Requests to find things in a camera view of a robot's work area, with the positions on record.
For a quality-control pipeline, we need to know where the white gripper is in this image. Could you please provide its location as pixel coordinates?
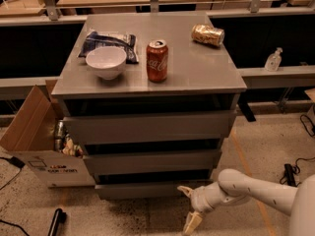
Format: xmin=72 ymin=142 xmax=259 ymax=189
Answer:
xmin=177 ymin=182 xmax=220 ymax=236

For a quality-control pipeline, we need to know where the grey bottom drawer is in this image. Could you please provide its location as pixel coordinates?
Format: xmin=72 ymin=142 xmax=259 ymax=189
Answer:
xmin=95 ymin=179 xmax=212 ymax=201

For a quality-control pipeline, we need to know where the grey drawer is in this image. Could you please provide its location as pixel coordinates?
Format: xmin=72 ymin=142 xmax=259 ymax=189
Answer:
xmin=84 ymin=149 xmax=221 ymax=175
xmin=64 ymin=110 xmax=236 ymax=145
xmin=95 ymin=179 xmax=212 ymax=201

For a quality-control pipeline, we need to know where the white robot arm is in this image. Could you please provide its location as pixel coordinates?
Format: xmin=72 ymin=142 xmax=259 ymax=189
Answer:
xmin=178 ymin=169 xmax=315 ymax=236

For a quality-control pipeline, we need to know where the grey middle drawer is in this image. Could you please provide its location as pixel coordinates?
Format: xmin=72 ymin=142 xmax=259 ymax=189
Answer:
xmin=84 ymin=149 xmax=221 ymax=175

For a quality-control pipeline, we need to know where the grey top drawer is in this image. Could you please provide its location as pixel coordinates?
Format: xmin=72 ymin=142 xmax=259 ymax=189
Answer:
xmin=64 ymin=110 xmax=236 ymax=145

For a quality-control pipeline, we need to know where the grey drawer cabinet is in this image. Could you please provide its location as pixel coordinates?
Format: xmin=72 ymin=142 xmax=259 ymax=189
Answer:
xmin=53 ymin=12 xmax=246 ymax=185

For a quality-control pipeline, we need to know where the open cardboard box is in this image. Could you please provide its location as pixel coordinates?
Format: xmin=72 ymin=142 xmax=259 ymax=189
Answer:
xmin=0 ymin=86 xmax=95 ymax=188

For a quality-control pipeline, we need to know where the black power strip right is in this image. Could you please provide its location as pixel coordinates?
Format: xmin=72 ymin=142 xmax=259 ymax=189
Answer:
xmin=284 ymin=163 xmax=296 ymax=187

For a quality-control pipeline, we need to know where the black device bottom left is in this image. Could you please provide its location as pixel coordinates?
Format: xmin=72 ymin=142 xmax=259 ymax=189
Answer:
xmin=47 ymin=208 xmax=67 ymax=236

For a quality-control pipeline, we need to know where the silver can in box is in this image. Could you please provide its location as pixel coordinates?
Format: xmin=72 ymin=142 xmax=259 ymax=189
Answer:
xmin=54 ymin=120 xmax=65 ymax=151

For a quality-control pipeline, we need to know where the red cola can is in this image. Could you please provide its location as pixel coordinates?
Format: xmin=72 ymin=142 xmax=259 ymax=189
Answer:
xmin=147 ymin=39 xmax=168 ymax=83

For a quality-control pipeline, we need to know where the clear sanitizer bottle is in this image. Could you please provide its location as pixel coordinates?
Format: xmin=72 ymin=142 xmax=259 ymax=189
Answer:
xmin=265 ymin=47 xmax=283 ymax=72

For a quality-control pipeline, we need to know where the white bowl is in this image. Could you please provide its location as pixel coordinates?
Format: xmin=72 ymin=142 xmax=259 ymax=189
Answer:
xmin=86 ymin=46 xmax=127 ymax=80

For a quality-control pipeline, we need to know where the gold can lying down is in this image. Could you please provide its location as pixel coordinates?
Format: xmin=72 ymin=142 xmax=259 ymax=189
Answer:
xmin=191 ymin=24 xmax=224 ymax=47

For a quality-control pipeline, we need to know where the blue white snack bag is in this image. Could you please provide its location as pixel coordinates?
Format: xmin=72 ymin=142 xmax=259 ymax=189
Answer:
xmin=78 ymin=30 xmax=139 ymax=64

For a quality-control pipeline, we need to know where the black power adapter left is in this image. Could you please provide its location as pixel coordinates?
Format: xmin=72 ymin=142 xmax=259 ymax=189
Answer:
xmin=9 ymin=156 xmax=25 ymax=169

